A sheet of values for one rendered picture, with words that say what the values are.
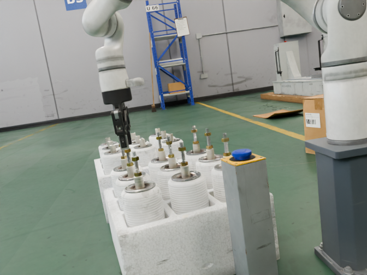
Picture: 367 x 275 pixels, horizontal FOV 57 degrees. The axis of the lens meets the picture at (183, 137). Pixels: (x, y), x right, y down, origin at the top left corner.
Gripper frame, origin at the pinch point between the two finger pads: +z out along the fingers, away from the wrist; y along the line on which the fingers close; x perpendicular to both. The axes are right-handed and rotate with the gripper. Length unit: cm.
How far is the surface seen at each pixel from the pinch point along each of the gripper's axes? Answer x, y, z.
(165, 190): 8.3, 0.1, 14.9
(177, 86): 29, -563, -2
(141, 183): 3.6, 11.8, 8.5
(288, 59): 187, -397, -18
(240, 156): 25.6, 24.0, 2.8
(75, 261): -22.9, -6.9, 34.6
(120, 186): -3.1, 3.1, 11.0
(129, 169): -0.3, 0.5, 7.3
